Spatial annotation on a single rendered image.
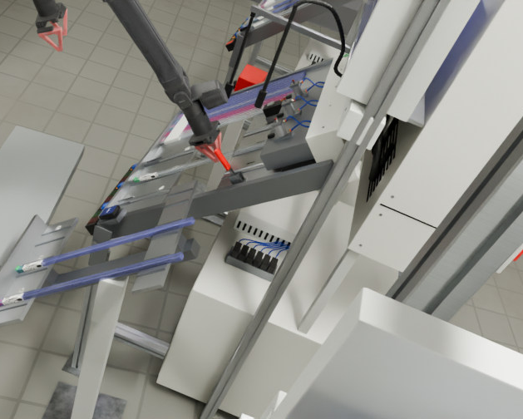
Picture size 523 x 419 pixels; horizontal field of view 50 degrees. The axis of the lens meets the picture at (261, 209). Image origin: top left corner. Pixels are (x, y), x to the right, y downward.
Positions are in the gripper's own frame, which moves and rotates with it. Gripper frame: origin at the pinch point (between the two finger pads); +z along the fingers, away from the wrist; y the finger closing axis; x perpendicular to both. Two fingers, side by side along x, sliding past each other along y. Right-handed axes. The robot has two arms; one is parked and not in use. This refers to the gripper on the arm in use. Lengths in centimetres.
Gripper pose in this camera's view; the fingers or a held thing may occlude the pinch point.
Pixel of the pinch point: (216, 158)
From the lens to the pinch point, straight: 160.3
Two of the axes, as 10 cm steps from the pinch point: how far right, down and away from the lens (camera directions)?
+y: 2.3, -5.9, 7.7
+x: -9.0, 1.7, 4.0
